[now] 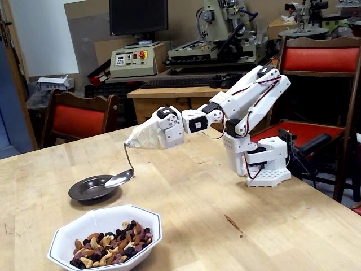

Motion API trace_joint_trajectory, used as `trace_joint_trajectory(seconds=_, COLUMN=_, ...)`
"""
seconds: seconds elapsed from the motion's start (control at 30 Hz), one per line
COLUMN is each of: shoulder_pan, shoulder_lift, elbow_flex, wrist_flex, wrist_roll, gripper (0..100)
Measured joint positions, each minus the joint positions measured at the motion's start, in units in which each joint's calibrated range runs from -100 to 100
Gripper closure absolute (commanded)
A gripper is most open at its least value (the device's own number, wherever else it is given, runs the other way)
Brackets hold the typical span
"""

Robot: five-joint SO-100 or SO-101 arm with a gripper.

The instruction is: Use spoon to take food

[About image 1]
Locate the black round base machine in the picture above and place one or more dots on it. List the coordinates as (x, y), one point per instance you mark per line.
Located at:
(304, 32)

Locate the black computer monitor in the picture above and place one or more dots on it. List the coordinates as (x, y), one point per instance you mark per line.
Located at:
(138, 17)

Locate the white octagonal bowl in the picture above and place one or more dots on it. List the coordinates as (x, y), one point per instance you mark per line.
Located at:
(84, 223)

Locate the red object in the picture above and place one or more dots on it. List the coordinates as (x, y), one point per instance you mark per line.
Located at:
(357, 210)

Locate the beige milling machine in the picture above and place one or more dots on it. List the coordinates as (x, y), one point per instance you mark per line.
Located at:
(217, 19)

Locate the bent metal spoon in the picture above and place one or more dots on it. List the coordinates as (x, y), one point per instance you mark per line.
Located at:
(118, 180)

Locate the brown cardboard box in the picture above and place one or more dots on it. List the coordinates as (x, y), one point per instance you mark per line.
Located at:
(277, 28)

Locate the black keyboard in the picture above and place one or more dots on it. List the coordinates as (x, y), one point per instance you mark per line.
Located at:
(175, 82)

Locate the robot controller circuit board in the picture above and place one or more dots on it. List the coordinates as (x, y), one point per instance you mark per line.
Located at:
(287, 136)

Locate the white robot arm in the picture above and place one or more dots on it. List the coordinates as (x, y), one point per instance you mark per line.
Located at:
(253, 84)

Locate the small white plastic device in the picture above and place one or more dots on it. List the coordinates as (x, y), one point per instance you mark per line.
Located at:
(53, 83)

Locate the wooden workbench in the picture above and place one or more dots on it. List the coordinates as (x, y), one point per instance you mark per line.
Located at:
(158, 107)

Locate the black plastic crate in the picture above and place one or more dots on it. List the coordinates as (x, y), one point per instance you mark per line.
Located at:
(107, 90)

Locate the brown cardboard sheet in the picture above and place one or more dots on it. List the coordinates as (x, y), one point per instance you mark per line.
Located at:
(84, 56)

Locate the clear plastic bag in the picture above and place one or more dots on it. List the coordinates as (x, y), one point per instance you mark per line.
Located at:
(36, 100)

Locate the wooden folding chair red cushion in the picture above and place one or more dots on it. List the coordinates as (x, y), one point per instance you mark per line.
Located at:
(318, 59)

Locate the black desktop device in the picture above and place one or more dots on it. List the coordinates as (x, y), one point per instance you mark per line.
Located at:
(227, 84)

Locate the mixed nuts and raisins pile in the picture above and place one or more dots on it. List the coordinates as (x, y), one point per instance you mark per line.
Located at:
(112, 248)

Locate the black red case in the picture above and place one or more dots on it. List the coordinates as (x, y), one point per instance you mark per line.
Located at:
(98, 77)

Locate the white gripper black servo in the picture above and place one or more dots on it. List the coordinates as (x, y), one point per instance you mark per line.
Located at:
(168, 130)

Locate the green box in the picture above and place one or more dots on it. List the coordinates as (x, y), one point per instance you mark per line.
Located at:
(335, 22)

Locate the dark metal dish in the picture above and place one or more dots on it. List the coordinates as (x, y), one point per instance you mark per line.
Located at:
(84, 189)

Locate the white board panel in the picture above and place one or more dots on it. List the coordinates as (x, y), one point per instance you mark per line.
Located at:
(42, 36)

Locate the beige control box red button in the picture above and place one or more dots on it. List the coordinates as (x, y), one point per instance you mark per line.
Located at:
(132, 65)

